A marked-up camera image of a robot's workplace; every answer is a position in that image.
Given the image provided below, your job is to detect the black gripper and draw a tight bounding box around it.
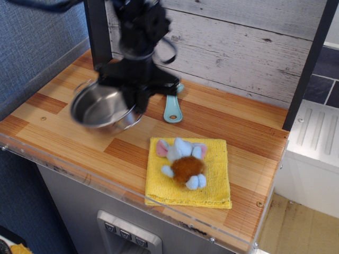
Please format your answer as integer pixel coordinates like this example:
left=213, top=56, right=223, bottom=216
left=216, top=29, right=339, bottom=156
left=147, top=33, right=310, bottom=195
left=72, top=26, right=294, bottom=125
left=94, top=57, right=180, bottom=113

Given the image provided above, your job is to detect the silver steel pot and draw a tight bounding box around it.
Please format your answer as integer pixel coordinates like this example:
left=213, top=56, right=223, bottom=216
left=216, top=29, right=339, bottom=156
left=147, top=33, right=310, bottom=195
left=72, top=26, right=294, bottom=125
left=70, top=80, right=142, bottom=135

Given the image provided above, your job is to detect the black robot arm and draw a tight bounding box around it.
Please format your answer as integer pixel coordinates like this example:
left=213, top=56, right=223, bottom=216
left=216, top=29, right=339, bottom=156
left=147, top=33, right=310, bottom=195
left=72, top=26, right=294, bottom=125
left=95, top=1, right=180, bottom=114

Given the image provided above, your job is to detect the light blue brush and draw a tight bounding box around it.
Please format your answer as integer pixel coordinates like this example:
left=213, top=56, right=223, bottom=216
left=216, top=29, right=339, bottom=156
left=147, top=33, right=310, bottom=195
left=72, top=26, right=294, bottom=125
left=163, top=95, right=183, bottom=123

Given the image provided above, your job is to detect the blue plush elephant toy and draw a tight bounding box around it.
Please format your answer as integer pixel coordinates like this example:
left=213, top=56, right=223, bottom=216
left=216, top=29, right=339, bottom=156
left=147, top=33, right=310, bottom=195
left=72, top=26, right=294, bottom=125
left=156, top=138, right=207, bottom=190

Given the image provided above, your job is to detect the yellow folded cloth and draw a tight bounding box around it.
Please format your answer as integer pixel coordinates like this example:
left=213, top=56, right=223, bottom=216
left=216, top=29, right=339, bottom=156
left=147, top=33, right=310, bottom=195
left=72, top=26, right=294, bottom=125
left=145, top=138, right=232, bottom=209

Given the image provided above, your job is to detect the clear acrylic edge guard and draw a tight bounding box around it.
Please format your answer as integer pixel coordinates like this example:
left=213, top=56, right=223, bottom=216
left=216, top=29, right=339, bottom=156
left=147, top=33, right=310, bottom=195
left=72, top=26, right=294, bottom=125
left=1, top=135, right=257, bottom=253

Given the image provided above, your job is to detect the silver dispenser panel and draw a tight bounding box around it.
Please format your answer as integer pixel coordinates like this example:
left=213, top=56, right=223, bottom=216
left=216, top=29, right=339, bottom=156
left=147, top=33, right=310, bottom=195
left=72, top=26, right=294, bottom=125
left=97, top=210, right=163, bottom=253

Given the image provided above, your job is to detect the white ribbed cabinet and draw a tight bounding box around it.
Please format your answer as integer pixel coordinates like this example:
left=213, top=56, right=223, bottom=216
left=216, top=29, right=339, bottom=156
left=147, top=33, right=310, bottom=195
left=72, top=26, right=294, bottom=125
left=275, top=100, right=338, bottom=217

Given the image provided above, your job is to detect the yellow black object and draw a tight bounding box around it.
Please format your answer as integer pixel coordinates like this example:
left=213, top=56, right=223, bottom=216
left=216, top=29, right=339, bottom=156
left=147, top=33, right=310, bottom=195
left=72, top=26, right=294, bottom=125
left=1, top=236, right=33, bottom=254

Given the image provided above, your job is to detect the black left shelf post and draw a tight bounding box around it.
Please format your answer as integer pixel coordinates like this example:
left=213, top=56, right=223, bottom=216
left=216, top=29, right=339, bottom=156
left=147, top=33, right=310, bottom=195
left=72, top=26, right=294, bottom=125
left=84, top=0, right=112, bottom=70

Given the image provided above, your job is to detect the black shelf post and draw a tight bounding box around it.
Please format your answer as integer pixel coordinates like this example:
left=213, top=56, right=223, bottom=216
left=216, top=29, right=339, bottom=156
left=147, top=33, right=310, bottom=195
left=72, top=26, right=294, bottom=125
left=282, top=0, right=338, bottom=131
left=84, top=0, right=112, bottom=70

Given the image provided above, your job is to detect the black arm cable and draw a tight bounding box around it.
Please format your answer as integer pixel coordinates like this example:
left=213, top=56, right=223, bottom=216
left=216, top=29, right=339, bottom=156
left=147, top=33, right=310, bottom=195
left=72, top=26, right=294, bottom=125
left=5, top=0, right=178, bottom=65

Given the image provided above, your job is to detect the black right shelf post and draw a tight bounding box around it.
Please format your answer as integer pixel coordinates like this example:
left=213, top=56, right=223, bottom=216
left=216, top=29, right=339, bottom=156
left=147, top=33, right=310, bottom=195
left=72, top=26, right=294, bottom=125
left=282, top=0, right=338, bottom=131

